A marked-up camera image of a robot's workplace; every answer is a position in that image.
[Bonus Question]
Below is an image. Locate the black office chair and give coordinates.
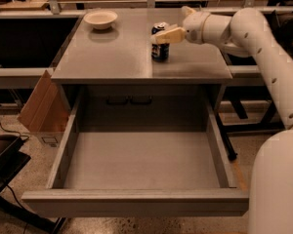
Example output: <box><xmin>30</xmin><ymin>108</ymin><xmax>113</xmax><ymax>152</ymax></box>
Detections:
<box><xmin>270</xmin><ymin>11</ymin><xmax>293</xmax><ymax>58</ymax></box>

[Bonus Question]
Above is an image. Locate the grey cabinet counter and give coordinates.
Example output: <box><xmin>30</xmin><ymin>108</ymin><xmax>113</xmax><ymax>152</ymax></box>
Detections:
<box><xmin>52</xmin><ymin>9</ymin><xmax>231</xmax><ymax>133</ymax></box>

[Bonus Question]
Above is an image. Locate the brown cardboard box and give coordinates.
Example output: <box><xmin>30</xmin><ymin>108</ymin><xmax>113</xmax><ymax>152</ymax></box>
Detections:
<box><xmin>18</xmin><ymin>71</ymin><xmax>69</xmax><ymax>133</ymax></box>

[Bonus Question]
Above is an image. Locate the black monitor stand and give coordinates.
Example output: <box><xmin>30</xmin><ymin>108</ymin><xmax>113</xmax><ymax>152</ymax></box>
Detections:
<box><xmin>0</xmin><ymin>134</ymin><xmax>65</xmax><ymax>234</ymax></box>

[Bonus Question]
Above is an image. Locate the blue pepsi can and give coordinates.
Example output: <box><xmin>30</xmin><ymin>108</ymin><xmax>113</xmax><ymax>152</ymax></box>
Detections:
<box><xmin>151</xmin><ymin>22</ymin><xmax>170</xmax><ymax>62</ymax></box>

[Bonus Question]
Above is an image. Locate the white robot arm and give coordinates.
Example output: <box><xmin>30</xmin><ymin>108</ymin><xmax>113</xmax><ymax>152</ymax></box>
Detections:
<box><xmin>150</xmin><ymin>7</ymin><xmax>293</xmax><ymax>234</ymax></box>

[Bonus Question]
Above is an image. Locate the black floor cable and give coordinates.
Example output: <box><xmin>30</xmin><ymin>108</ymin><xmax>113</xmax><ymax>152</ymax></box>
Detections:
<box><xmin>0</xmin><ymin>102</ymin><xmax>31</xmax><ymax>141</ymax></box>

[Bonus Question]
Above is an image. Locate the white ceramic bowl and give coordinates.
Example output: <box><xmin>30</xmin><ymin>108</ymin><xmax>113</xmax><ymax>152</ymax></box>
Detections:
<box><xmin>83</xmin><ymin>10</ymin><xmax>118</xmax><ymax>30</ymax></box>

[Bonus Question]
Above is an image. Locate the grey open top drawer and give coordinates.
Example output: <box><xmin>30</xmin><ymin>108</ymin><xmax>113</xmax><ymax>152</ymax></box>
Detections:
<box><xmin>22</xmin><ymin>103</ymin><xmax>249</xmax><ymax>217</ymax></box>

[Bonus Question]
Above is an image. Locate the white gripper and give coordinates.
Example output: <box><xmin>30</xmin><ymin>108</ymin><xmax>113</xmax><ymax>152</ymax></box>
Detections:
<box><xmin>150</xmin><ymin>6</ymin><xmax>211</xmax><ymax>45</ymax></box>

